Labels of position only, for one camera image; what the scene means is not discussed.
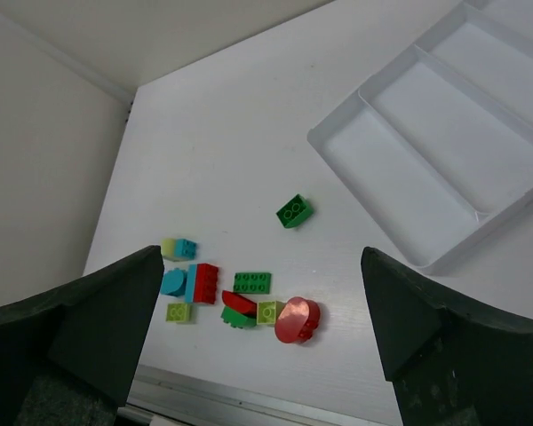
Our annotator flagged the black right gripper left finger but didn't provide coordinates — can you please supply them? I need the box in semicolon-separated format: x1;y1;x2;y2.
0;245;163;425

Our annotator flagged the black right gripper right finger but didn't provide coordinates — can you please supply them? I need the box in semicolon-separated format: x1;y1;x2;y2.
361;247;533;425

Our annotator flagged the cyan oval lego brick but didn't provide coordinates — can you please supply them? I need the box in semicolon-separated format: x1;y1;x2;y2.
160;268;187;297

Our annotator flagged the cyan 2x4 lego plate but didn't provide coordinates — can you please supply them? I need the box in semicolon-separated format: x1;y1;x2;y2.
184;264;198;304

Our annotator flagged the red oval lego brick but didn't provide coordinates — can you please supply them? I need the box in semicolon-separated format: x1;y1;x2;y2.
274;296;321;343

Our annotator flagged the red 2x4 lego brick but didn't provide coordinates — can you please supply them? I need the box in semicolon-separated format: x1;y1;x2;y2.
193;263;219;305

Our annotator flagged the red curved lego brick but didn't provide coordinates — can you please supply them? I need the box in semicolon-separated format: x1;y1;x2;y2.
221;290;257;318

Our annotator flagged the lime square lego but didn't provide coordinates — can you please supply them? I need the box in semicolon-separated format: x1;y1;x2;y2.
256;300;285;327

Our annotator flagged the green 2x4 lego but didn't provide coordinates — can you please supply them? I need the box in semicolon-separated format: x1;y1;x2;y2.
233;272;272;295

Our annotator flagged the green sloped lego brick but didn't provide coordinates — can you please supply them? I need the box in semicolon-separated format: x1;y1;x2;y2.
276;193;314;229

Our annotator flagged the lime 2x2 lego plate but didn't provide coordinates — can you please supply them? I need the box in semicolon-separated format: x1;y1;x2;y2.
165;303;192;324

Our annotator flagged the cyan small lego brick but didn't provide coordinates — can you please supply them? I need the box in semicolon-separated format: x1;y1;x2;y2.
173;239;197;261

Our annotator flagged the white divided plastic tray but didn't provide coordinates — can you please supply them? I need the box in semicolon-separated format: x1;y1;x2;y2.
307;1;533;274

